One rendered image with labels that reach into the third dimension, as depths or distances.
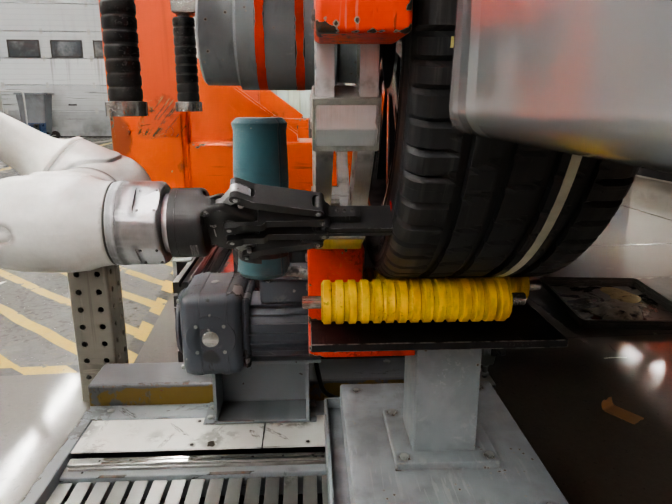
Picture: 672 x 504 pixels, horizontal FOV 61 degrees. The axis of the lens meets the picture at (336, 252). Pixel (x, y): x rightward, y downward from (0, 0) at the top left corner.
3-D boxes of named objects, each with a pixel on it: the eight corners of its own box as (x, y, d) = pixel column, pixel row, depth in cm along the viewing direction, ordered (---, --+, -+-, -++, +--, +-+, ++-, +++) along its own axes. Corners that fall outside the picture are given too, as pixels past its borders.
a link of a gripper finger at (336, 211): (312, 211, 62) (312, 195, 59) (358, 211, 62) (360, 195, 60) (312, 223, 61) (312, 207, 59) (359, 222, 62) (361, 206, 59)
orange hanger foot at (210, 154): (425, 214, 128) (431, 52, 119) (190, 216, 126) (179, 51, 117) (412, 201, 144) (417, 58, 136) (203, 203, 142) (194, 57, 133)
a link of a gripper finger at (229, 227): (226, 205, 62) (224, 197, 61) (329, 202, 63) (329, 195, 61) (224, 235, 60) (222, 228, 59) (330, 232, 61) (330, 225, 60)
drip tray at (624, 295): (704, 332, 196) (705, 322, 195) (580, 330, 198) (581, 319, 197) (635, 285, 245) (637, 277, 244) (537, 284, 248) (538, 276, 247)
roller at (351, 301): (530, 327, 74) (534, 284, 72) (302, 331, 72) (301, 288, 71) (514, 311, 79) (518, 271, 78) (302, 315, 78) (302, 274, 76)
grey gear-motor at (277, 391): (384, 441, 119) (388, 281, 110) (180, 447, 117) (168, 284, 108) (374, 397, 136) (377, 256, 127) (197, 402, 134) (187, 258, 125)
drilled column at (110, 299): (120, 401, 151) (104, 247, 140) (82, 401, 150) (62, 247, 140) (131, 383, 160) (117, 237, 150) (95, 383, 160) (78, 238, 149)
